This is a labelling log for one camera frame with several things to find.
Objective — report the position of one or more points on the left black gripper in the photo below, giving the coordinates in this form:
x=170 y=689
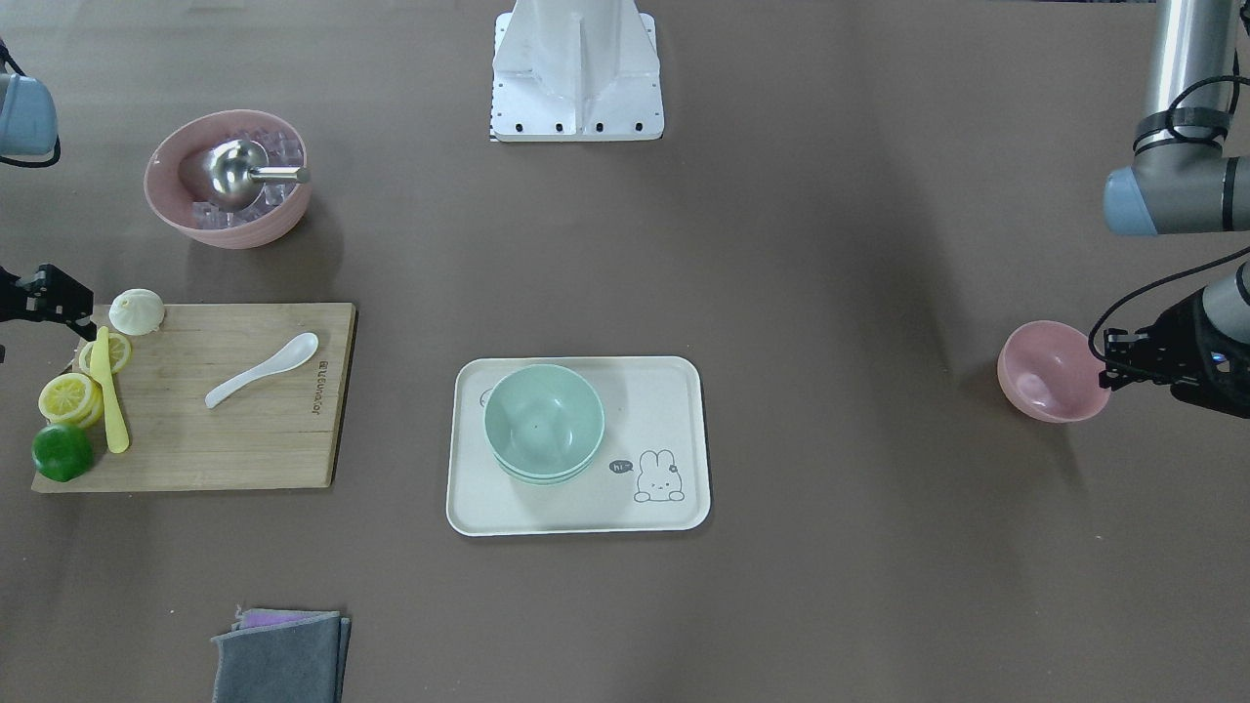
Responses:
x=1186 y=339

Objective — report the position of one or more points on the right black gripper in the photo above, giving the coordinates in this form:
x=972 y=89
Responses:
x=39 y=294

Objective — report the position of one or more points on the small pink bowl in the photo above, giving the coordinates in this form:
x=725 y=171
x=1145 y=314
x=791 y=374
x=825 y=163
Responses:
x=1046 y=371

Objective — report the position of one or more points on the white ceramic spoon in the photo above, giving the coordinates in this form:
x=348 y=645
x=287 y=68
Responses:
x=295 y=353

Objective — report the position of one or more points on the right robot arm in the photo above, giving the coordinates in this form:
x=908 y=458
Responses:
x=30 y=139

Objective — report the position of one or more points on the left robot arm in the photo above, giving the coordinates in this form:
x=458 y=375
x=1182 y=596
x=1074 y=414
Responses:
x=1181 y=182

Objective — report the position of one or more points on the large pink bowl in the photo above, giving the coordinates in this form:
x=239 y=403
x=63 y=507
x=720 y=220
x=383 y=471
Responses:
x=274 y=212

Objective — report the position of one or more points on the green bowl stack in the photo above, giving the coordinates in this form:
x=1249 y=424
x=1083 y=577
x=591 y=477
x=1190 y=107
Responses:
x=544 y=424

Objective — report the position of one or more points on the yellow plastic knife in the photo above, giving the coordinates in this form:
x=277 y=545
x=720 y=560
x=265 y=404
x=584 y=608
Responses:
x=116 y=432

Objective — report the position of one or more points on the upper lemon slice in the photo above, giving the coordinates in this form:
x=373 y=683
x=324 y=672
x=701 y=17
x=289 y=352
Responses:
x=64 y=398

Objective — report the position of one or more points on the hidden lemon slice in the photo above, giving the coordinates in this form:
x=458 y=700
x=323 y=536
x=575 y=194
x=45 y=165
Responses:
x=93 y=413

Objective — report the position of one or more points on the green lime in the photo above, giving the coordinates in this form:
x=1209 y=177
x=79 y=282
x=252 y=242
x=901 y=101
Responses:
x=62 y=452

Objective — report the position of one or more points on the metal scoop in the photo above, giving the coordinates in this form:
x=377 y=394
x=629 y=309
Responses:
x=237 y=171

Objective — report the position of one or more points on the wooden cutting board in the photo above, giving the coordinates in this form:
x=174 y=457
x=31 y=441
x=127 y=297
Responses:
x=277 y=432

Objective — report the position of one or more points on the purple cloth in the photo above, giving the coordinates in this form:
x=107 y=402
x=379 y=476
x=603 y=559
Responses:
x=266 y=617

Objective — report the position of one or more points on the grey folded cloth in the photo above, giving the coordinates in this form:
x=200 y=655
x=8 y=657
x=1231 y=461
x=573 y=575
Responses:
x=299 y=662

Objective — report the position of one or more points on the cream bunny tray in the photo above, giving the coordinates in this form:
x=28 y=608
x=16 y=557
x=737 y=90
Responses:
x=650 y=473

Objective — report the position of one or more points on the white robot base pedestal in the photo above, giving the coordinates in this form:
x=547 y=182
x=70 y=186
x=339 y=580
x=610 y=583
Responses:
x=576 y=72

